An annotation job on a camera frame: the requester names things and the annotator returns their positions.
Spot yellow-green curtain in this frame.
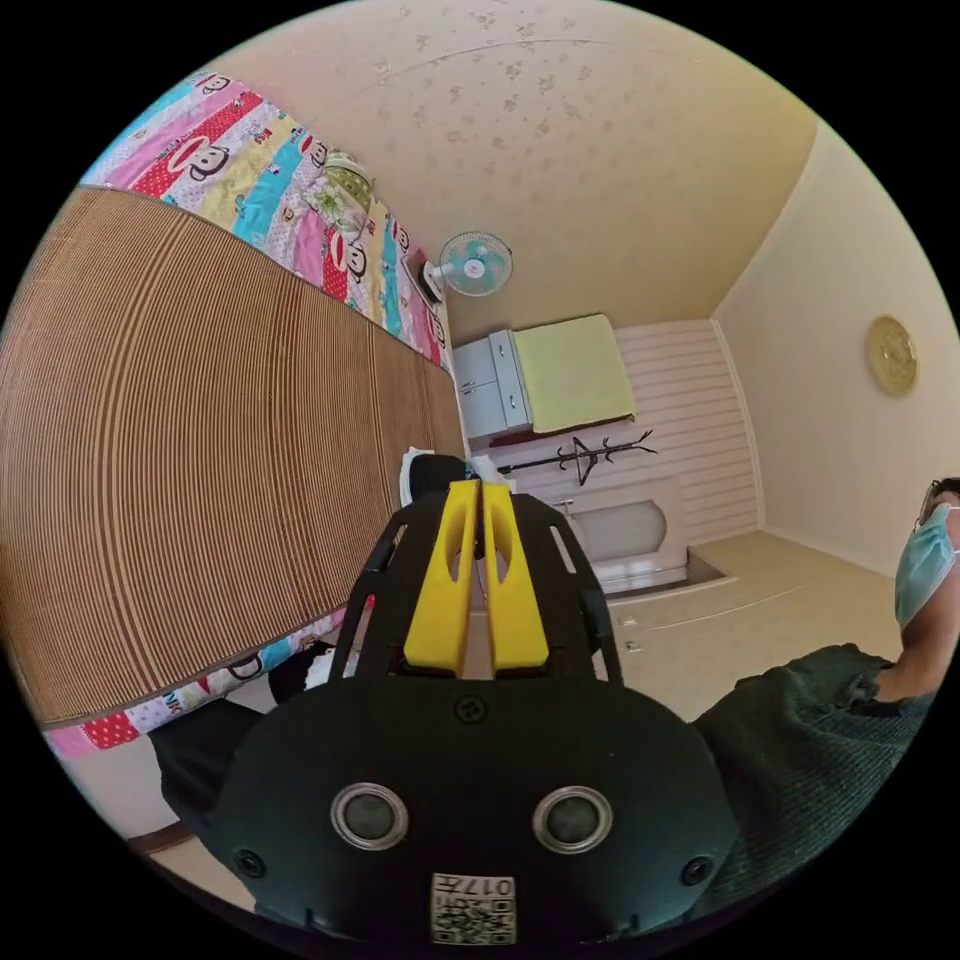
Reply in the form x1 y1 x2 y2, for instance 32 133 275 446
512 313 639 435

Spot pile of clothes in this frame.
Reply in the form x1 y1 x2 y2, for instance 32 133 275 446
397 446 514 511

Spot person's body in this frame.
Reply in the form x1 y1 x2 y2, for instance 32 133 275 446
149 476 960 915

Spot black coat rack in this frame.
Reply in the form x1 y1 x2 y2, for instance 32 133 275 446
497 429 660 487

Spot bed with woven mat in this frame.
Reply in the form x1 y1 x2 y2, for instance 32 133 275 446
0 71 471 760

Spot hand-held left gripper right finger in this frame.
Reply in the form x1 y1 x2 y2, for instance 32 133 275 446
482 482 550 671

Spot grey cupboard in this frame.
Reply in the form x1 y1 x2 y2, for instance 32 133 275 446
452 329 535 442

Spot floral green pillow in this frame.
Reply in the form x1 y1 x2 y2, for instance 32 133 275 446
302 148 376 235

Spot teal wall fan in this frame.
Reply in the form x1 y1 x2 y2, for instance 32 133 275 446
423 230 516 303

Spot black pants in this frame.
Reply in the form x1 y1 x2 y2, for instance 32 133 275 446
266 637 354 710

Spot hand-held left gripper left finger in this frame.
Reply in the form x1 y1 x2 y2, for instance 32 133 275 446
402 480 482 670

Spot round gold wall clock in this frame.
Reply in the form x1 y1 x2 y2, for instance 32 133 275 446
863 314 919 397

